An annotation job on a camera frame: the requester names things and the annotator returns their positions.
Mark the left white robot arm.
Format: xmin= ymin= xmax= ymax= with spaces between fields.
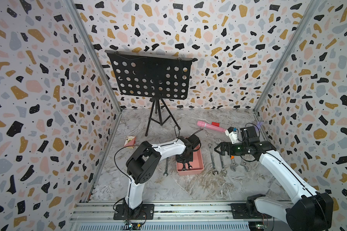
xmin=113 ymin=134 xmax=201 ymax=221

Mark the playing card box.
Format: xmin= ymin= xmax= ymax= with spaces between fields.
xmin=124 ymin=136 xmax=136 ymax=149

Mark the orange handled adjustable wrench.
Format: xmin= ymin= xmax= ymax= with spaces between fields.
xmin=230 ymin=156 xmax=238 ymax=172

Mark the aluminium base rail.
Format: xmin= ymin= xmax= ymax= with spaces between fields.
xmin=67 ymin=201 xmax=289 ymax=231

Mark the purple toy figure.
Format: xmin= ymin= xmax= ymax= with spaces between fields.
xmin=256 ymin=122 xmax=263 ymax=130

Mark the large silver adjustable wrench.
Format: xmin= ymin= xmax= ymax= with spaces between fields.
xmin=240 ymin=161 xmax=250 ymax=172

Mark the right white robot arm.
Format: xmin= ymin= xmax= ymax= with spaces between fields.
xmin=214 ymin=123 xmax=334 ymax=231

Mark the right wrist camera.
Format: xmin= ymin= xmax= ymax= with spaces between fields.
xmin=225 ymin=127 xmax=239 ymax=144

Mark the long open-end wrench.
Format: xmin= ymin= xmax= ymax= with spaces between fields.
xmin=208 ymin=143 xmax=218 ymax=175
xmin=219 ymin=155 xmax=227 ymax=176

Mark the pink plastic storage box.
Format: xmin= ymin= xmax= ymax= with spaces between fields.
xmin=176 ymin=149 xmax=204 ymax=176

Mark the size 14 combination wrench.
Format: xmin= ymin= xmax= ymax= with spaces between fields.
xmin=163 ymin=158 xmax=169 ymax=177

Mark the pink toy microphone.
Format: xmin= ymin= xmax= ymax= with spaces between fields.
xmin=197 ymin=121 xmax=226 ymax=132

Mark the black perforated music stand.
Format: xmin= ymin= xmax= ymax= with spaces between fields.
xmin=106 ymin=51 xmax=193 ymax=126

